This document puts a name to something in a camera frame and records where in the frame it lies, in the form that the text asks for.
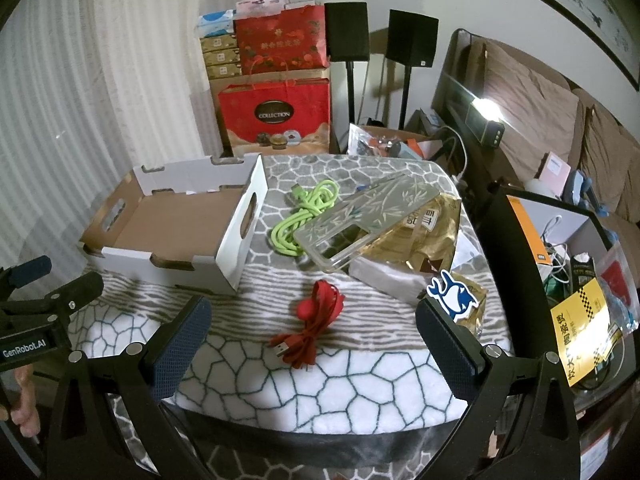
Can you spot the grey and white patterned blanket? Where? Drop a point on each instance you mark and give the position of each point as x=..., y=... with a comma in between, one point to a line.
x=350, y=385

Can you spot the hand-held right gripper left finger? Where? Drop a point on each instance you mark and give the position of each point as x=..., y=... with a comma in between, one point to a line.
x=181, y=342

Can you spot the white curtain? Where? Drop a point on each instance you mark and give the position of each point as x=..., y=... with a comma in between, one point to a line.
x=100, y=100

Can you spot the small pink box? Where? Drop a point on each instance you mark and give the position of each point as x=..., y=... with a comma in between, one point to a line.
x=555, y=170

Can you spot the open carton of small goods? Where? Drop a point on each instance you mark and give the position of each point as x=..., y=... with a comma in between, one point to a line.
x=392, y=145

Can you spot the blue tissue box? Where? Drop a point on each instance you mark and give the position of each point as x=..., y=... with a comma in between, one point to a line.
x=215, y=22

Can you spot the gold tissue packet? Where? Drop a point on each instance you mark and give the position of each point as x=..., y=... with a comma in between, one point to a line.
x=425, y=242

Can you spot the black speaker on stand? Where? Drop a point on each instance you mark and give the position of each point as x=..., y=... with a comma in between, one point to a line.
x=412, y=37
x=346, y=30

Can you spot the clear bamboo print phone case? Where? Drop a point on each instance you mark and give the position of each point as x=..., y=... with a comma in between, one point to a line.
x=360, y=215

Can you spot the person's left hand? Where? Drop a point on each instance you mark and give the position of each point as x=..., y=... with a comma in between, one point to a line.
x=26, y=402

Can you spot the large red gift bag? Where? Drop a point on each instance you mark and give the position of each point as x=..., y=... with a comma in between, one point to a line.
x=275, y=110

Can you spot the white cardboard box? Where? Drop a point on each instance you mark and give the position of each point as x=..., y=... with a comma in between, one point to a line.
x=165, y=225

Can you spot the framed wall painting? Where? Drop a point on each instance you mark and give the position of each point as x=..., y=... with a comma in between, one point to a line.
x=590, y=15

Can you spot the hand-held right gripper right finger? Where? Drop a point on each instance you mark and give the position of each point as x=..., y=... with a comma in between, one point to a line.
x=445, y=352

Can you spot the black storage box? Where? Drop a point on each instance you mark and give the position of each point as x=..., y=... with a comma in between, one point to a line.
x=505, y=240

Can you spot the black lamp with bright light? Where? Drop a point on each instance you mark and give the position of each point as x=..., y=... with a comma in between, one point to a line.
x=487, y=120

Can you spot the orange and black box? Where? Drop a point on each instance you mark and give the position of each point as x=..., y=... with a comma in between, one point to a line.
x=531, y=245

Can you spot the blue and white cartoon sticker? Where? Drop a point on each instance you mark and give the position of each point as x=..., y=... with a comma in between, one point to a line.
x=454, y=297

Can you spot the pink patterned box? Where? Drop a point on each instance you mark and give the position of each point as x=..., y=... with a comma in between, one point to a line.
x=262, y=2

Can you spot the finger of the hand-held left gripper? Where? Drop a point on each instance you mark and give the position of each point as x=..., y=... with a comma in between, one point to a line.
x=31, y=267
x=77, y=287

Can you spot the brown sofa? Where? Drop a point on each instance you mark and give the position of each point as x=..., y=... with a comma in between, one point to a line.
x=530, y=100

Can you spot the red gift box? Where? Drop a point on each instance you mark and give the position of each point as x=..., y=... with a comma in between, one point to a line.
x=280, y=35

